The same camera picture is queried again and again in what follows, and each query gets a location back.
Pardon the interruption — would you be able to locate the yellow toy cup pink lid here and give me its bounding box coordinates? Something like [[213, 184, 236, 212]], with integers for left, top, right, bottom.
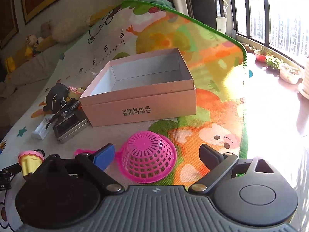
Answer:
[[18, 150, 45, 177]]

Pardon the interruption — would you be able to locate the silver metal tin case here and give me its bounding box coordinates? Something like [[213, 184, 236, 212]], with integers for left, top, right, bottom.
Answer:
[[53, 111, 90, 143]]

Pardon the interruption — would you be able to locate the pink plastic basket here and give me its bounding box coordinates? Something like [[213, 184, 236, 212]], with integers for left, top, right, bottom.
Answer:
[[115, 131, 177, 184]]

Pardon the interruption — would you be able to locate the white battery charger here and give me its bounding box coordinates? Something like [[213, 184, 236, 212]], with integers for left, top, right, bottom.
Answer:
[[31, 115, 53, 140]]

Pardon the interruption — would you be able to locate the black cable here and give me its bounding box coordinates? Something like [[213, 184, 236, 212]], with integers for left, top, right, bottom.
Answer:
[[45, 99, 83, 129]]

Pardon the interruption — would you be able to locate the doll keychain with bell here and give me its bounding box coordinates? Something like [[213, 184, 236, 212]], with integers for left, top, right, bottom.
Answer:
[[68, 86, 84, 100]]

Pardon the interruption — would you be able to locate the black plush toy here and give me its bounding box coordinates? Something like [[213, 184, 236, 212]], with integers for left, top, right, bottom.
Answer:
[[43, 83, 69, 114]]

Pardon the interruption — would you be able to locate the grey covered sofa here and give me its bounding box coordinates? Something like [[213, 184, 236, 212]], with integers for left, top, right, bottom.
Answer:
[[0, 41, 73, 126]]

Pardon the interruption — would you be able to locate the pink cardboard box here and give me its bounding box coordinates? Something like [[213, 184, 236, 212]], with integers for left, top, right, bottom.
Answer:
[[80, 48, 196, 127]]

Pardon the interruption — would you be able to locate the colourful cartoon play mat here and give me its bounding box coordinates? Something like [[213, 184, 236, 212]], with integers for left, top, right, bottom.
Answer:
[[0, 0, 249, 232]]

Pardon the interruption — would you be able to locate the white flower pot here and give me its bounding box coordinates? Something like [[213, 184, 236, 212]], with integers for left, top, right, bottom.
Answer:
[[280, 63, 302, 85]]

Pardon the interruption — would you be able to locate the red flower pot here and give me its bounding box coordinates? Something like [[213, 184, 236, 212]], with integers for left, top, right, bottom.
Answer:
[[254, 48, 272, 63]]

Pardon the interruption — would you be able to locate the yellow doll on sofa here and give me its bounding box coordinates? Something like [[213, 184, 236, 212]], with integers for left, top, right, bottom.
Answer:
[[25, 35, 44, 59]]

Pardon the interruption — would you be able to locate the beige plush toy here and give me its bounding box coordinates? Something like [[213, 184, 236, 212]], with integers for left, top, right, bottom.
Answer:
[[40, 16, 91, 44]]

